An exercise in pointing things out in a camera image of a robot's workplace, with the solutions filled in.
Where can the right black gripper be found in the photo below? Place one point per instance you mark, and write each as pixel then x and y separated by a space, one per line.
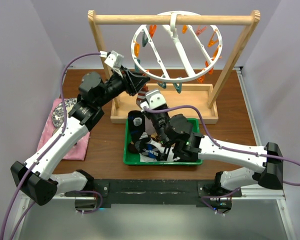
pixel 148 114

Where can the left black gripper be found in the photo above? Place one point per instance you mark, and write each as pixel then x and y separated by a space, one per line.
pixel 134 81

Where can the white round clip hanger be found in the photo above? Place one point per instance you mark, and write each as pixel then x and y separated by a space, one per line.
pixel 211 52

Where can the green plastic bin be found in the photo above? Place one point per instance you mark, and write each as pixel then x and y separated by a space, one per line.
pixel 134 159

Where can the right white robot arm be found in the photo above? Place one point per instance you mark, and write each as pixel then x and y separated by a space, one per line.
pixel 261 165

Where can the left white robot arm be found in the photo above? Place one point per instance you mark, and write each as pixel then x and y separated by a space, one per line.
pixel 35 176

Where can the black blue sports sock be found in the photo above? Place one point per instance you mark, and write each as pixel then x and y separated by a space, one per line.
pixel 142 141

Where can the pink cloth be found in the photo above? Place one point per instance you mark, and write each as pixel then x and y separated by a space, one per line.
pixel 76 153

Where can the blue patterned plate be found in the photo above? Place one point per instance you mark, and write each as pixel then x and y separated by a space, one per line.
pixel 58 115

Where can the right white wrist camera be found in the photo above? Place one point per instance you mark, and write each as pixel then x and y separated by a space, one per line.
pixel 153 100

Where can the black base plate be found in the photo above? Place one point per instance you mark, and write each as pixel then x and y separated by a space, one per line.
pixel 159 192

